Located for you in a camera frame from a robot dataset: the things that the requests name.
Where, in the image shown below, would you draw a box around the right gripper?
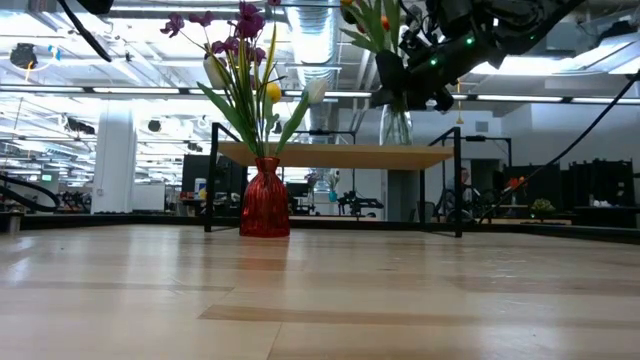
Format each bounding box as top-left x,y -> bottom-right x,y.
372,47 -> 455,112

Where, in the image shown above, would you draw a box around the clear glass vase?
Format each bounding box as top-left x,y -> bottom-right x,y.
378,99 -> 415,147

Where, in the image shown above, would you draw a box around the white blue tulip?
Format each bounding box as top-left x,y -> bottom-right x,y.
197,53 -> 259,159
274,78 -> 330,157

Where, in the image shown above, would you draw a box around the red and yellow tulip bunch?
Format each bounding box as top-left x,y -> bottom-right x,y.
339,0 -> 396,56

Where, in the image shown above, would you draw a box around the plain yellow tulip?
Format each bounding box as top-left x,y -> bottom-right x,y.
262,81 -> 284,159

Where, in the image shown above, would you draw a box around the purple flower sprig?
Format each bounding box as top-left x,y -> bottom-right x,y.
159,0 -> 284,159

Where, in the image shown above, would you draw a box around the red glass vase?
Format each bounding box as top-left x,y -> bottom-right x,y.
238,156 -> 291,239

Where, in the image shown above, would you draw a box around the wooden shelf black legs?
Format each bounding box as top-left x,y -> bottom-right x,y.
203,122 -> 464,239

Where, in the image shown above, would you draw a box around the background flowers blue vase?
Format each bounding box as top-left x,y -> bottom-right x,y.
304,169 -> 342,205

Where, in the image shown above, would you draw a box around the black ceiling-hung device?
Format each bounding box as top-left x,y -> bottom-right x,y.
9,42 -> 39,71

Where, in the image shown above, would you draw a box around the long ceiling light bar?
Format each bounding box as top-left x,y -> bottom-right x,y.
0,84 -> 640,105

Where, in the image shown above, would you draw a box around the person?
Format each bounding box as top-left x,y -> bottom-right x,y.
449,167 -> 476,221

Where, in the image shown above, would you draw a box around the white pillar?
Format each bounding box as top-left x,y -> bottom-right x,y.
93,102 -> 137,215

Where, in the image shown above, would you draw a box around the small green plant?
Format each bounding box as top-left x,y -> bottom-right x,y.
529,198 -> 557,217

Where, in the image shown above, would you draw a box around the black partition panels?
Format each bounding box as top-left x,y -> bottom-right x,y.
502,158 -> 637,229

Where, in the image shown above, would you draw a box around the silver spiral air duct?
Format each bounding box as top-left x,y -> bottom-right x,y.
287,0 -> 342,131

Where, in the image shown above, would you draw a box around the black looped cable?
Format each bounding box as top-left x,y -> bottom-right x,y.
0,172 -> 61,214

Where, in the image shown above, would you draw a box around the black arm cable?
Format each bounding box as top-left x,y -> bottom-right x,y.
477,69 -> 640,224

